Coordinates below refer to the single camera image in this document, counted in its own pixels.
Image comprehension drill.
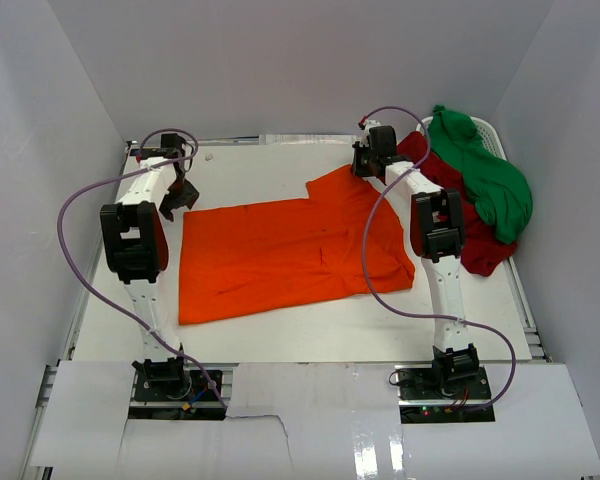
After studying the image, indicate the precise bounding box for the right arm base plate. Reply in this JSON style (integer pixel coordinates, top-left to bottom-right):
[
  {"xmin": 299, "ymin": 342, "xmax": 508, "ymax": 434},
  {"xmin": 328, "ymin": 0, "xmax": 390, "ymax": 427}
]
[{"xmin": 388, "ymin": 367, "xmax": 495, "ymax": 425}]

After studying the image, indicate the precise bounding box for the red t shirt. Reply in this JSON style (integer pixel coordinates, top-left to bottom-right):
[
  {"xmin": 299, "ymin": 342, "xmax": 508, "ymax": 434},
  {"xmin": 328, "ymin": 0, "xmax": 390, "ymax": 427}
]
[{"xmin": 419, "ymin": 153, "xmax": 517, "ymax": 277}]

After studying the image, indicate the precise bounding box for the orange t shirt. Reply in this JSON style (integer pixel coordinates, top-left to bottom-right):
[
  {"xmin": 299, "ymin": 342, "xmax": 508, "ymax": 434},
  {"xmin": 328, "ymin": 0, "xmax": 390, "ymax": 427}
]
[{"xmin": 178, "ymin": 166, "xmax": 415, "ymax": 325}]

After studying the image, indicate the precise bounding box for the green t shirt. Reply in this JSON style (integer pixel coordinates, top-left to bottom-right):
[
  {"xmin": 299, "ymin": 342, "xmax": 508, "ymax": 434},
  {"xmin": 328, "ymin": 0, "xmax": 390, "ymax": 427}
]
[{"xmin": 427, "ymin": 105, "xmax": 533, "ymax": 244}]

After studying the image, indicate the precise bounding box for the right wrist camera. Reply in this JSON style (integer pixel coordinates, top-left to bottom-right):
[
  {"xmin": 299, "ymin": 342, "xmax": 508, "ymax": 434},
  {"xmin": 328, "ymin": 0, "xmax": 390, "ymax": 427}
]
[{"xmin": 358, "ymin": 117, "xmax": 381, "ymax": 147}]

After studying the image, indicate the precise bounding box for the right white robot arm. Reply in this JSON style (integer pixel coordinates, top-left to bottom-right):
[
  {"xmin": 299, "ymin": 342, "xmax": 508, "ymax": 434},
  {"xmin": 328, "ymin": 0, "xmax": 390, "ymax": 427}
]
[{"xmin": 351, "ymin": 120, "xmax": 479, "ymax": 399}]

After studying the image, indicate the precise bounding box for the white paper sheet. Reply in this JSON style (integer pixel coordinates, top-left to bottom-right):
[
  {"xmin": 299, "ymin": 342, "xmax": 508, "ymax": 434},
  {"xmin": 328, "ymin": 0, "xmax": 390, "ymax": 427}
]
[{"xmin": 219, "ymin": 132, "xmax": 359, "ymax": 147}]

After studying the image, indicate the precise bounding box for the white perforated laundry basket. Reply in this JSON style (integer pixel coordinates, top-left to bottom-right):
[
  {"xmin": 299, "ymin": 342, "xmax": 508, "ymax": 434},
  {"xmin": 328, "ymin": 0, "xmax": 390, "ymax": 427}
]
[{"xmin": 416, "ymin": 116, "xmax": 508, "ymax": 165}]

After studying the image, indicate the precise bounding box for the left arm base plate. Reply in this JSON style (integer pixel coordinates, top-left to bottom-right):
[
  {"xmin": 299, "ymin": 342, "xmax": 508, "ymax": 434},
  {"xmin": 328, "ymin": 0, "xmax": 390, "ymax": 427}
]
[{"xmin": 128, "ymin": 370, "xmax": 226, "ymax": 421}]

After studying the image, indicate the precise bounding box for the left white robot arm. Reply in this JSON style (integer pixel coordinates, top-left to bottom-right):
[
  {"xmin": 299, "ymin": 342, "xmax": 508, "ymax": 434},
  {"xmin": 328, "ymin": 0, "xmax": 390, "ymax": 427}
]
[{"xmin": 99, "ymin": 131, "xmax": 199, "ymax": 399}]

